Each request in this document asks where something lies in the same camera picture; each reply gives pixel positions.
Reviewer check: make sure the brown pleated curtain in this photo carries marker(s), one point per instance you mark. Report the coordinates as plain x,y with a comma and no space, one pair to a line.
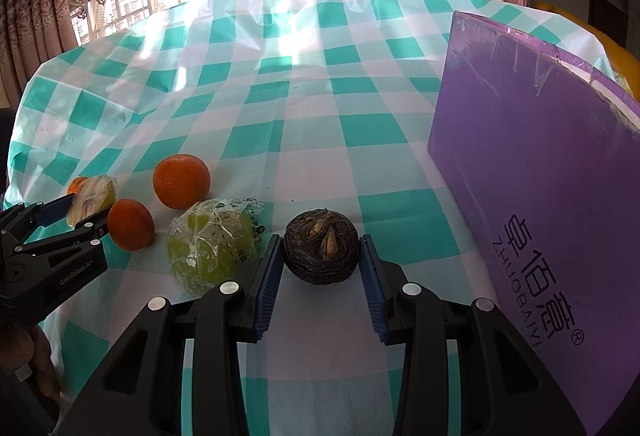
35,16

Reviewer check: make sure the dark wooden door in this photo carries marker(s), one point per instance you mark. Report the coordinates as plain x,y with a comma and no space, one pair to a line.
605,16

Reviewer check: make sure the yellow leather sofa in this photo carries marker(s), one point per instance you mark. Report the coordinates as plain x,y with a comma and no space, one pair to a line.
617,56

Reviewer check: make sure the teal white checkered tablecloth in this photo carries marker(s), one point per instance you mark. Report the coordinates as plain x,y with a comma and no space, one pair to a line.
320,91

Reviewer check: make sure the small green pear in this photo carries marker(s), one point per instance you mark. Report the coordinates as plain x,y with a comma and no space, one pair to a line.
215,246

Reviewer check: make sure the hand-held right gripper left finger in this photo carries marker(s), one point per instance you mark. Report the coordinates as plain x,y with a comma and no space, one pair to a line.
267,286

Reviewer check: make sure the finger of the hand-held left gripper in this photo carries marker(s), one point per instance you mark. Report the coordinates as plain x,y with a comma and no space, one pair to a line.
52,211
85,233

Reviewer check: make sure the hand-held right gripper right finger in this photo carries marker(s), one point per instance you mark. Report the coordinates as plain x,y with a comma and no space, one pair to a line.
372,288

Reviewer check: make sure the yellow pear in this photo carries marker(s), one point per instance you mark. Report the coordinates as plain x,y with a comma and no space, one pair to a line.
92,198

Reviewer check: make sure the purple cardboard box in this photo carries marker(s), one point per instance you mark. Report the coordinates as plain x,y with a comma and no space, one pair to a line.
525,166

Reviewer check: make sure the person's left hand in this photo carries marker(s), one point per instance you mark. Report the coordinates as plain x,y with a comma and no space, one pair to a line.
40,366

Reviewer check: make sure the dark brown water chestnut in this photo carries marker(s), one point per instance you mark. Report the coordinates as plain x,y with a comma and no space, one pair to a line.
321,248

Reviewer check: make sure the orange mandarin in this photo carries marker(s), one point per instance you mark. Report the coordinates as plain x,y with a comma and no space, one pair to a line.
181,180
76,183
131,223

